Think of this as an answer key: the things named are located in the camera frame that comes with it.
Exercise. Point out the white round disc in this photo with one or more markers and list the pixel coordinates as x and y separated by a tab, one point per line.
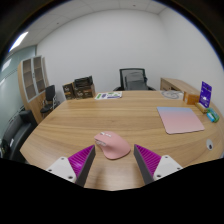
209	144

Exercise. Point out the pink and blue mouse pad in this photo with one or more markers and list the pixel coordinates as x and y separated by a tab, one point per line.
180	120

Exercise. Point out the small brown carton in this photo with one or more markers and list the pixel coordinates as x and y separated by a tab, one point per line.
68	91

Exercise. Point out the purple standing pouch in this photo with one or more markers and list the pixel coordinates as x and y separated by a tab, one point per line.
205	93

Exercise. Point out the grey backpack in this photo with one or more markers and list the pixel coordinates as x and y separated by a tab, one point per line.
136	81

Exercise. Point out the green packet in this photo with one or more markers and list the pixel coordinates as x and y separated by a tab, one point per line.
215	115

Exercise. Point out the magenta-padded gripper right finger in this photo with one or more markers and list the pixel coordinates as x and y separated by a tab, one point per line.
165	165

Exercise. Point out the tan long box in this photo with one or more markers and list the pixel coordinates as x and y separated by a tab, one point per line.
201	107

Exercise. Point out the ceiling light panel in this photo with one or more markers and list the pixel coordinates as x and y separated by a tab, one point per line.
18	41

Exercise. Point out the wooden cabinet shelf unit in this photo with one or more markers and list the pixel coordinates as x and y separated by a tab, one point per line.
28	86

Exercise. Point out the large brown printed carton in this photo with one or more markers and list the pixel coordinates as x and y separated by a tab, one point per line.
85	92

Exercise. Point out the white printed sheet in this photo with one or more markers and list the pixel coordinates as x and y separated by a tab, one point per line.
108	95

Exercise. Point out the black leather armchair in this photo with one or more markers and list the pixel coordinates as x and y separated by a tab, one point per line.
16	133

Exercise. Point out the small black chair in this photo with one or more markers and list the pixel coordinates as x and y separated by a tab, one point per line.
50	93

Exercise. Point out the blue packet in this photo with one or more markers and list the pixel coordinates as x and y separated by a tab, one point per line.
210	117

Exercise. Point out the black mesh office chair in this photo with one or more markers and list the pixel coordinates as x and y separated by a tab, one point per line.
122	76

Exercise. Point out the pink computer mouse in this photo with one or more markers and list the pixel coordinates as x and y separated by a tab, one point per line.
113	145

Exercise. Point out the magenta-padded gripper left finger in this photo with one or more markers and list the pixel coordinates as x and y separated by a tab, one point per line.
63	166

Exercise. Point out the black printed box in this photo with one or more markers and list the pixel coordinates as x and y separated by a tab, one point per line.
83	81

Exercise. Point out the brown cardboard box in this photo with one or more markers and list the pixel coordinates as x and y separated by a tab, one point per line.
191	98

